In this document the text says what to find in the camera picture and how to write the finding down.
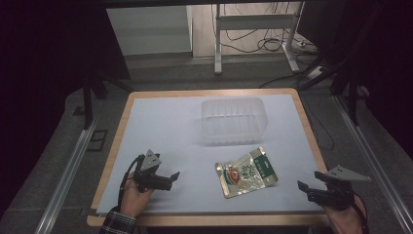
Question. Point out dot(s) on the green and gold snack packet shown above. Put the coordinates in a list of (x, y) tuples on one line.
[(246, 174)]

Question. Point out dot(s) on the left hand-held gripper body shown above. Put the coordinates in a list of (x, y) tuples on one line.
[(150, 162)]

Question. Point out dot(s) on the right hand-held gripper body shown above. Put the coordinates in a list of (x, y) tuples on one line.
[(337, 191)]

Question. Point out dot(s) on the aluminium floor rail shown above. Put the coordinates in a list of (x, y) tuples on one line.
[(66, 177), (373, 162)]

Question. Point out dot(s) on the black metal stand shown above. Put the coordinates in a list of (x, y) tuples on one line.
[(352, 97), (87, 104)]

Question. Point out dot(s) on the pale grey cabinet panel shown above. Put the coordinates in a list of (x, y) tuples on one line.
[(149, 31)]

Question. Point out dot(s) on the person's right hand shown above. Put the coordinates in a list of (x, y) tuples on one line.
[(345, 221)]

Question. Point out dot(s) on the person's left hand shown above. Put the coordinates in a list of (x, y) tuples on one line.
[(133, 198)]

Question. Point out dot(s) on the white metal desk frame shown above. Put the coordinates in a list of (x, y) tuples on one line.
[(256, 22)]

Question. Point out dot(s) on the clear plastic container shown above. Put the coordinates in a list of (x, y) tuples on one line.
[(233, 122)]

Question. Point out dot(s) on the white power strip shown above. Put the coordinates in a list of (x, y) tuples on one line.
[(315, 72)]

